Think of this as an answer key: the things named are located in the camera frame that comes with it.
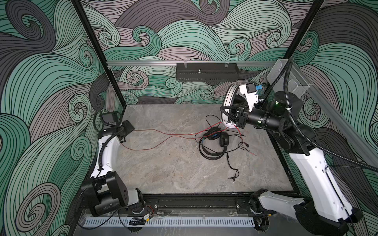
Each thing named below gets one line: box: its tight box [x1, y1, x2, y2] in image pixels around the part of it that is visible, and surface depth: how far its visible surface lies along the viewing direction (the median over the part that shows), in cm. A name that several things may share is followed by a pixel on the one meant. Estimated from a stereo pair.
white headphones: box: [220, 83, 250, 129], surface depth 52 cm
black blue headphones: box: [198, 127, 230, 160], surface depth 93 cm
